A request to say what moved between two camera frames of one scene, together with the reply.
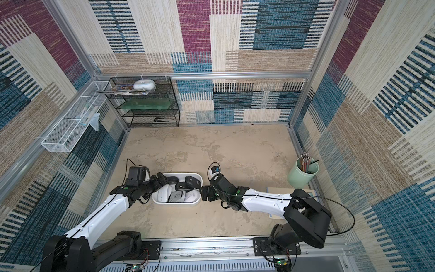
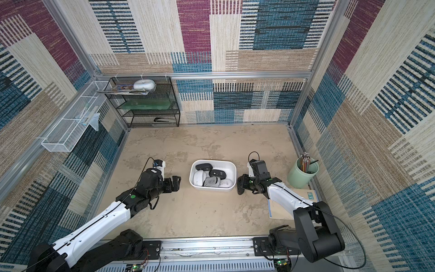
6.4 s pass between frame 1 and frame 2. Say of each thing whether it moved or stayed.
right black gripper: moved
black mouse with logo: moved
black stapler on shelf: stayed
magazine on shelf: stayed
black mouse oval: moved
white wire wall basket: stayed
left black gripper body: moved
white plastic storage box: moved
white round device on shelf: stayed
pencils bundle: stayed
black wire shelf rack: stayed
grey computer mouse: moved
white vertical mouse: moved
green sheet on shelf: stayed
